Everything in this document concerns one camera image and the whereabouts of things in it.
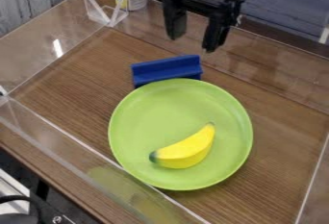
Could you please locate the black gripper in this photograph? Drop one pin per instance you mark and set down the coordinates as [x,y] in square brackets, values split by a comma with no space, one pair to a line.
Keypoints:
[220,22]

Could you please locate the yellow toy banana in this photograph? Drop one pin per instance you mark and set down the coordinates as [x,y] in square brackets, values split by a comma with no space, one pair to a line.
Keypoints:
[186,152]

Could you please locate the green round plate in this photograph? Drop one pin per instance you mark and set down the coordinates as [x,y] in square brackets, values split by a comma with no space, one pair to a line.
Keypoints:
[162,113]

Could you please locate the blue foam block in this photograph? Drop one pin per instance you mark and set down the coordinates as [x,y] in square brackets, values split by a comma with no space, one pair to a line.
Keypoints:
[177,67]

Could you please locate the clear acrylic corner bracket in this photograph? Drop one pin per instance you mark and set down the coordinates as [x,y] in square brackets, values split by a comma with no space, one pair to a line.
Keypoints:
[106,15]

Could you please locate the clear acrylic enclosure wall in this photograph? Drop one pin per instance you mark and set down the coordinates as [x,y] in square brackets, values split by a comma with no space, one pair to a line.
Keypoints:
[66,74]

